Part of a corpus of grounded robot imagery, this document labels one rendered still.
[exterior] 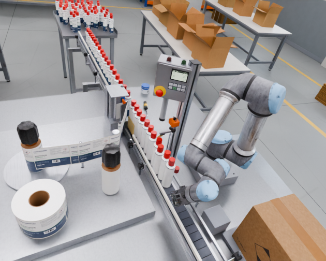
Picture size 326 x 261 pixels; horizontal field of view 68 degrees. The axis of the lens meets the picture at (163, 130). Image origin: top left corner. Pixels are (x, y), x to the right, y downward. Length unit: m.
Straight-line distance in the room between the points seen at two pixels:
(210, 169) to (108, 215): 0.54
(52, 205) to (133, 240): 0.40
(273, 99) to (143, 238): 0.84
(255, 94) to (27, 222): 1.03
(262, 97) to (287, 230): 0.54
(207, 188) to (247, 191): 0.66
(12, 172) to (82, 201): 0.40
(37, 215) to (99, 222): 0.27
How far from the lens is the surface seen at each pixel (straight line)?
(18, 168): 1.46
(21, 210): 1.14
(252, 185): 1.61
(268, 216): 1.13
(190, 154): 1.02
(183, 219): 1.26
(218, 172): 0.99
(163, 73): 1.17
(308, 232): 1.19
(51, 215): 1.10
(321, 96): 5.14
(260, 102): 1.07
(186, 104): 1.25
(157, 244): 1.24
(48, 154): 1.31
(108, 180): 1.19
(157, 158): 1.28
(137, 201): 1.27
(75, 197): 1.30
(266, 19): 5.30
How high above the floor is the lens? 1.95
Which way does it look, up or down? 40 degrees down
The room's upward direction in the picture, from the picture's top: 11 degrees clockwise
